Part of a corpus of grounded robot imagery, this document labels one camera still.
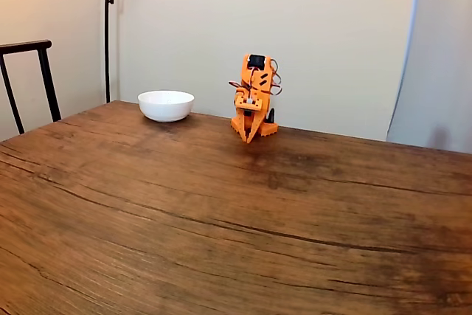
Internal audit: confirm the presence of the white bowl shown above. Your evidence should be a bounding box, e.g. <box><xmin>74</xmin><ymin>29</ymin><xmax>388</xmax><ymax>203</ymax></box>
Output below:
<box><xmin>137</xmin><ymin>89</ymin><xmax>195</xmax><ymax>123</ymax></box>

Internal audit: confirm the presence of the white backdrop panel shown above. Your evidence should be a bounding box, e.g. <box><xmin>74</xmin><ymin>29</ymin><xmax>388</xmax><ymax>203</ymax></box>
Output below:
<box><xmin>117</xmin><ymin>0</ymin><xmax>423</xmax><ymax>142</ymax></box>

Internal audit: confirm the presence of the black floor lamp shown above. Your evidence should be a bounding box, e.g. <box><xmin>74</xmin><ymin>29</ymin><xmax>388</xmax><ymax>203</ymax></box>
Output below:
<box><xmin>104</xmin><ymin>0</ymin><xmax>165</xmax><ymax>104</ymax></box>

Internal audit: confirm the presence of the black chair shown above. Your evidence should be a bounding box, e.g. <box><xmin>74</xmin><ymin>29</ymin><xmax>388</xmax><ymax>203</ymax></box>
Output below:
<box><xmin>0</xmin><ymin>39</ymin><xmax>63</xmax><ymax>135</ymax></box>

